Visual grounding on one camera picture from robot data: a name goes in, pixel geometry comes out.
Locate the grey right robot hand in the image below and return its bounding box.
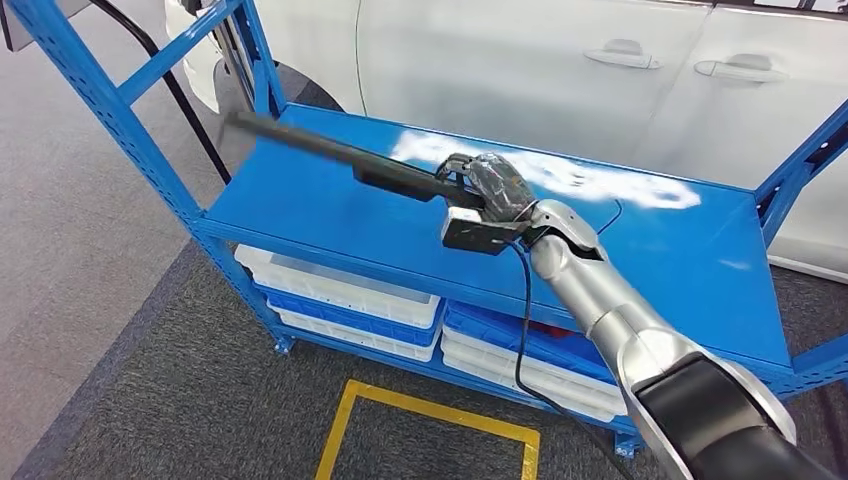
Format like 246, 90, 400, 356
435, 152, 539, 223

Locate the black plastic panel part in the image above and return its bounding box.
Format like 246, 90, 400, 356
225, 109, 495, 212

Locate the blue metal shelf rack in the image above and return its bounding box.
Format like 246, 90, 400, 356
3, 0, 848, 460

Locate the white car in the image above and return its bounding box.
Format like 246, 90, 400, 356
164, 0, 848, 286

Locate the blue plastic bin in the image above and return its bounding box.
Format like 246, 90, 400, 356
442, 299, 617, 386

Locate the yellow tape square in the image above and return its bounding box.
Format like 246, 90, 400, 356
314, 378, 541, 480

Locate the wrist camera with black bracket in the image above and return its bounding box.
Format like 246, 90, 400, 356
440, 205, 535, 257

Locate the thin black wire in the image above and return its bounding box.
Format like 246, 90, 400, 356
594, 198, 624, 238

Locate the black camera cable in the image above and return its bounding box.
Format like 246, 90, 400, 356
506, 241, 637, 480

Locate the black hose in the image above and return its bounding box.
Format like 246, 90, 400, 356
89, 0, 233, 187

